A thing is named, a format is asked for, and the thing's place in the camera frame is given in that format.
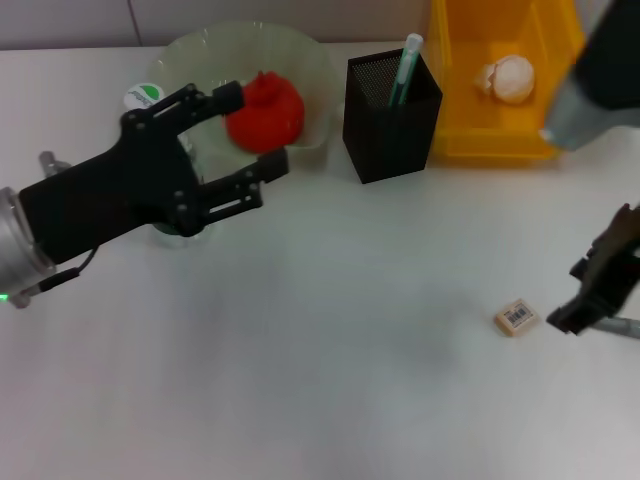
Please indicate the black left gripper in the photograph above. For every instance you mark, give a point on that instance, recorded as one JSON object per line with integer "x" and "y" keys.
{"x": 115, "y": 195}

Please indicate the clear green-labelled water bottle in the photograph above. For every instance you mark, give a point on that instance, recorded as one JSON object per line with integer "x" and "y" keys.
{"x": 142, "y": 95}

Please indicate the white garlic bulb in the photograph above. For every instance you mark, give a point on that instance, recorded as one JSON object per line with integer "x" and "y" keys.
{"x": 512, "y": 80}

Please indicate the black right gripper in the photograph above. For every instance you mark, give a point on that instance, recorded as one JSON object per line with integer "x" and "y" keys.
{"x": 617, "y": 260}

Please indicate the green pen with white cap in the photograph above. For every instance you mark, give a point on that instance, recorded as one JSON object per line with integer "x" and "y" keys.
{"x": 407, "y": 65}

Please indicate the black mesh pen holder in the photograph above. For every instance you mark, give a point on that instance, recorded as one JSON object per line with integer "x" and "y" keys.
{"x": 390, "y": 145}

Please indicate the translucent wavy glass fruit bowl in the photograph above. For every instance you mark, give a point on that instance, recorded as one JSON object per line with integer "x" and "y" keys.
{"x": 280, "y": 55}

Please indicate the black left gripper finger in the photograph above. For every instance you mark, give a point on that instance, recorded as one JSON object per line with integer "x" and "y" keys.
{"x": 272, "y": 166}

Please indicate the beige eraser with barcode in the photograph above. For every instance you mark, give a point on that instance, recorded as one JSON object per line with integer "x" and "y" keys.
{"x": 517, "y": 317}

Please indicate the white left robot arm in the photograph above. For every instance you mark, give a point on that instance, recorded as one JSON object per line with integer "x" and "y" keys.
{"x": 15, "y": 250}

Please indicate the yellow plastic bin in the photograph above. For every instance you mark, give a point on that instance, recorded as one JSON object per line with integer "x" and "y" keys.
{"x": 470, "y": 130}

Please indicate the orange fruit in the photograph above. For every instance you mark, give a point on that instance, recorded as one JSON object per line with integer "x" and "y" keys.
{"x": 272, "y": 120}

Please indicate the grey marker pen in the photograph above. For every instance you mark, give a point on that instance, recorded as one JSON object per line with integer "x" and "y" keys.
{"x": 625, "y": 327}

